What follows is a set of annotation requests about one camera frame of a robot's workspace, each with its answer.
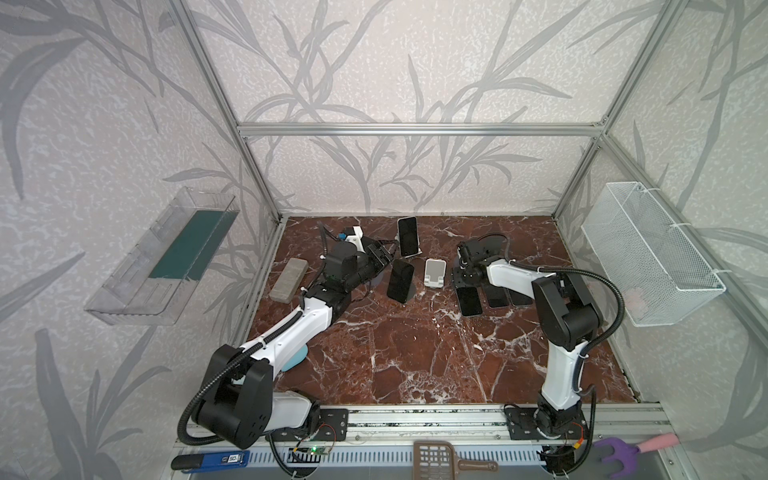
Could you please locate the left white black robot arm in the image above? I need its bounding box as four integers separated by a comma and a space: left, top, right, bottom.
176, 230, 397, 449

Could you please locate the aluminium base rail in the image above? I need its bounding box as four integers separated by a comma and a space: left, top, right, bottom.
165, 403, 673, 479

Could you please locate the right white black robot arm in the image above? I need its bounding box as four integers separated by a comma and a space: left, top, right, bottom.
451, 233, 626, 439

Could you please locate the teal-edged phone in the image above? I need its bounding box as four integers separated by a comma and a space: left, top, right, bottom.
456, 287, 483, 317

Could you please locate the purple pink toy rake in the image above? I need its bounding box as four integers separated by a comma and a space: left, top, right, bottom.
593, 433, 680, 479

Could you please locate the white-edged phone at back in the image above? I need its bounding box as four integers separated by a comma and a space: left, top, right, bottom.
397, 217, 421, 258

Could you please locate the light blue plastic trowel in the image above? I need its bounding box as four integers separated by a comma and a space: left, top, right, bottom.
281, 345, 309, 372

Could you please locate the purple-edged phone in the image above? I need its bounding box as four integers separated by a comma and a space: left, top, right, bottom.
482, 284, 510, 309

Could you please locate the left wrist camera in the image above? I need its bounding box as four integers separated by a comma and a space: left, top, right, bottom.
338, 225, 364, 252

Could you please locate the white stand under teal phone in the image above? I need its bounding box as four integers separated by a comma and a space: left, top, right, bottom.
423, 258, 447, 289

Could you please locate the clear plastic wall bin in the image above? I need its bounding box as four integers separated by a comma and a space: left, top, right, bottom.
85, 187, 240, 326

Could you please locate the white wire mesh basket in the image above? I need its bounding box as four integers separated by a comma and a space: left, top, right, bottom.
582, 182, 726, 328

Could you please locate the brown plastic scoop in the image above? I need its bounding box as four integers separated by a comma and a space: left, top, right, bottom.
412, 441, 499, 480

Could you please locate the teal phone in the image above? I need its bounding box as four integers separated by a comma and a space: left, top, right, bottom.
506, 289, 534, 307

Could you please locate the grey stone block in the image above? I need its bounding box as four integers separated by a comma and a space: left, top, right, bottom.
269, 258, 309, 304

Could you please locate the black phone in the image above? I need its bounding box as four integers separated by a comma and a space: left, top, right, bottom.
386, 259, 415, 304

